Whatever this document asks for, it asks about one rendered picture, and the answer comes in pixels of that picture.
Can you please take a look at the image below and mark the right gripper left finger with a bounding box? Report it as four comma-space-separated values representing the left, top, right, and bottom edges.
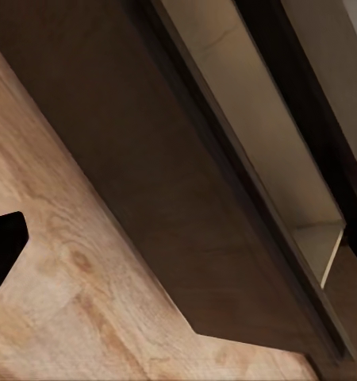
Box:
0, 211, 29, 286

